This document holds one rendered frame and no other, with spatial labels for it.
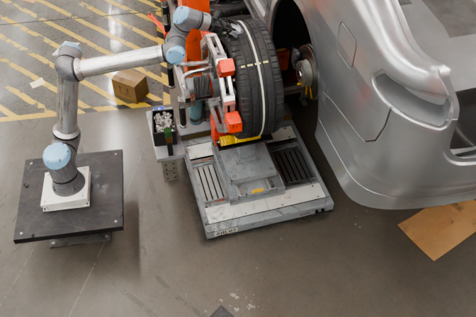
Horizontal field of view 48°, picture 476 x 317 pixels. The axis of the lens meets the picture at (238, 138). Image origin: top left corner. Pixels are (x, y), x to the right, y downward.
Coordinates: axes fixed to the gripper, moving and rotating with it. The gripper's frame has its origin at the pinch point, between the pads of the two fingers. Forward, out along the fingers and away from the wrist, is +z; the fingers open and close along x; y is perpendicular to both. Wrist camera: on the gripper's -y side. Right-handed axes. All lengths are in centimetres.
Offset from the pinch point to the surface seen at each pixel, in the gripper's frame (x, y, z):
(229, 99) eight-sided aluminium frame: -25.7, 26.4, -1.5
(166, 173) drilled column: -121, -8, 10
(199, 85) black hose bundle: -27.3, 17.5, -15.7
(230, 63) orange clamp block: -8.6, 19.8, -7.6
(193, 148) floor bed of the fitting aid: -111, -25, 30
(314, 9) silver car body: 34.6, 25.1, 14.2
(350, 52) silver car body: 39, 65, 12
